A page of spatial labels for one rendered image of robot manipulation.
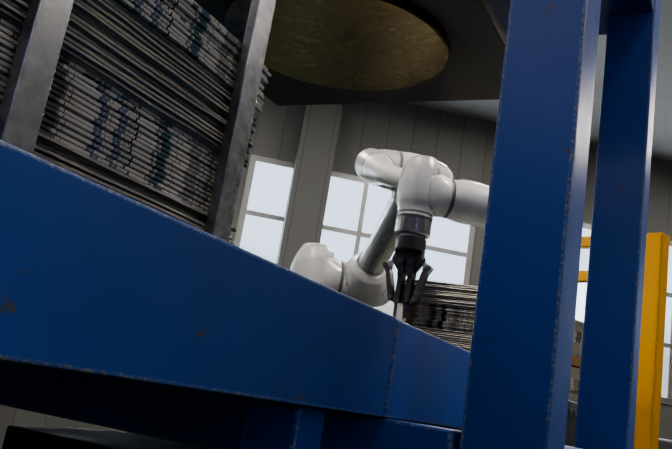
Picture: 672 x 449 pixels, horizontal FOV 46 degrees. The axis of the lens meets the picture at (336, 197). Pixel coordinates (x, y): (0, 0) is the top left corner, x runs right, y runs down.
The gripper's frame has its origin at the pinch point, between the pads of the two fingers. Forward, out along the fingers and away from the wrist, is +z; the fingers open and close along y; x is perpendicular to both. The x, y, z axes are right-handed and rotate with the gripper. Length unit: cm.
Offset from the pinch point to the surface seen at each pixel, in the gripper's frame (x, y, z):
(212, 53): 122, -25, -9
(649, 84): 47, -58, -38
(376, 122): -396, 206, -213
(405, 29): 77, -25, -35
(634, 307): 47, -58, 0
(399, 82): 58, -17, -35
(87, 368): 149, -43, 23
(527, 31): 107, -53, -17
